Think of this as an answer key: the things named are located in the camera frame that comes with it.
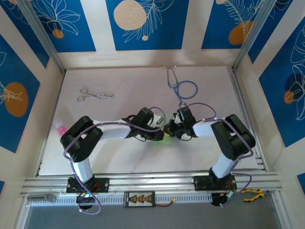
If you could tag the yellow and black pliers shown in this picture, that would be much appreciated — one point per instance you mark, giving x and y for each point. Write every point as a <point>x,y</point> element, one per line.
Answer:
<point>259,193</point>

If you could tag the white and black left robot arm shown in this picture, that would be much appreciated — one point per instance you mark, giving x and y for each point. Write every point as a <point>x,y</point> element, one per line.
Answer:
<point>81,140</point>

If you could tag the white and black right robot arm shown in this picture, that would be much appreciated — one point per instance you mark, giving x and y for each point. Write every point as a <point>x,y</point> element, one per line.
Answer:
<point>236,140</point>

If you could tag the aluminium frame post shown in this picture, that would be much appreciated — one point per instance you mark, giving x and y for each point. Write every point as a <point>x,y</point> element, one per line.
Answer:
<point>45,40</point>
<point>250,35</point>

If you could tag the small pink plastic bottle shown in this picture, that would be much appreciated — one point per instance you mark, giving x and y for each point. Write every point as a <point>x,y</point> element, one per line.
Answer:
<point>61,130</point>

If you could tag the aluminium frame rail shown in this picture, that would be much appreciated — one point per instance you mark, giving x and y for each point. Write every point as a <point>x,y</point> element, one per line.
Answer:
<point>152,182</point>

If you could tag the metal surgical forceps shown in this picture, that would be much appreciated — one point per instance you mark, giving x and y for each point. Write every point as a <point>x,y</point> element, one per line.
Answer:
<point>96,96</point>

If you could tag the black circuit board with lights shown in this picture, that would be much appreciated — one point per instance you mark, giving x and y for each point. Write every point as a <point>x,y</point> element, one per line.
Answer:
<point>82,199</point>
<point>215,199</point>

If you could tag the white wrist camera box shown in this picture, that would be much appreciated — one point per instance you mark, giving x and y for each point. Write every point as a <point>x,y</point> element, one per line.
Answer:
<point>176,119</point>
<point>158,120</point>

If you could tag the aluminium table side rail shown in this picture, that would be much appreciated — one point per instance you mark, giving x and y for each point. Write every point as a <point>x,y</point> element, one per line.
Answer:
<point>238,90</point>

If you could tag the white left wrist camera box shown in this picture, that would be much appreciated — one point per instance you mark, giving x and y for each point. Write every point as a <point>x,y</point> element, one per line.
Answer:
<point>158,120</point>

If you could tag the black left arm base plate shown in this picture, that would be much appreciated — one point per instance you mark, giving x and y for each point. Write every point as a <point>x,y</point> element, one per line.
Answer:
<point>103,184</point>

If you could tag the black power distribution board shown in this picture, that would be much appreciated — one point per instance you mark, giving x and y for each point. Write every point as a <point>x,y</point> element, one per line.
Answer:
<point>139,199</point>

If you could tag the blue stethoscope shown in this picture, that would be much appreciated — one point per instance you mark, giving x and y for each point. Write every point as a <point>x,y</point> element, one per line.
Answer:
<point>182,105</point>

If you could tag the silver metal latch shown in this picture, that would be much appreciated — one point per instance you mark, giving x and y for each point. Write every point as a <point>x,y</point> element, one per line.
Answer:
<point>48,197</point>

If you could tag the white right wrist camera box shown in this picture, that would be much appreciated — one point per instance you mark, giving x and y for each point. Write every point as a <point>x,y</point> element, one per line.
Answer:
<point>176,119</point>

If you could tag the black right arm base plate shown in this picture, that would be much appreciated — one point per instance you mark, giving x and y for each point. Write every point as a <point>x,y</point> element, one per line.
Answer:
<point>201,182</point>

